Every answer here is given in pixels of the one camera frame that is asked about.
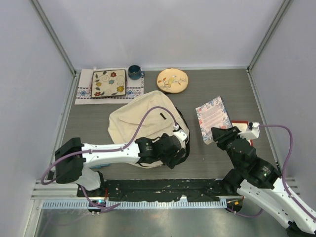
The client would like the floral cover book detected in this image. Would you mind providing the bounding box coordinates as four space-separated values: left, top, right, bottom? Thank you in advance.
196 96 232 145

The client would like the red bordered book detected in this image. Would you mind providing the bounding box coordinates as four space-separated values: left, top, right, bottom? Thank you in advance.
232 120 253 146

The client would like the cream canvas backpack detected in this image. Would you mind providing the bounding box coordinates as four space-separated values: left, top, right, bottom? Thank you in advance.
108 91 190 158

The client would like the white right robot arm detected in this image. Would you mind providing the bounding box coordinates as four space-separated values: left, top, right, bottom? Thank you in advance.
211 123 316 237

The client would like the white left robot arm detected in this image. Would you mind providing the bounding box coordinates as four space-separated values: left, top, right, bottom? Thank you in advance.
55 130 188 197

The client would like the blue small box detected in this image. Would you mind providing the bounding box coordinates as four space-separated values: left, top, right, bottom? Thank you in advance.
91 163 110 169

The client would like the round bird ceramic plate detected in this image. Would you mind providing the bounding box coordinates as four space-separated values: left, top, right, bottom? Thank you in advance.
157 68 189 93

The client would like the white embroidered placemat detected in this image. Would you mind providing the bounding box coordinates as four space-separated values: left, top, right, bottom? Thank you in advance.
75 69 144 105

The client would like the dark blue ceramic mug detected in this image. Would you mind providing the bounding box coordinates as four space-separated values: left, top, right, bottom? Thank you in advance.
128 65 145 80

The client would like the square floral ceramic plate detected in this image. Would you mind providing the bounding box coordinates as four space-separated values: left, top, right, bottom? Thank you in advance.
91 69 127 99

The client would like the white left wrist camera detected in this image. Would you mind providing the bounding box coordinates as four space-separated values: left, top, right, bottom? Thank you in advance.
173 125 188 143

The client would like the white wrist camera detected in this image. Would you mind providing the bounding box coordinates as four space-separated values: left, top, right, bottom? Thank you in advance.
173 125 188 143
238 122 260 140

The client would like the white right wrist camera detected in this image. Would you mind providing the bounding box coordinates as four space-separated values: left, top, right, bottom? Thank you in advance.
238 122 260 140

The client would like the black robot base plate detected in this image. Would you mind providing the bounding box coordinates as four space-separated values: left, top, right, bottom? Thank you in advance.
87 179 238 202

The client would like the white slotted cable duct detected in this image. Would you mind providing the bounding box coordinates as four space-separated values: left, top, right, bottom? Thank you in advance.
42 198 227 210

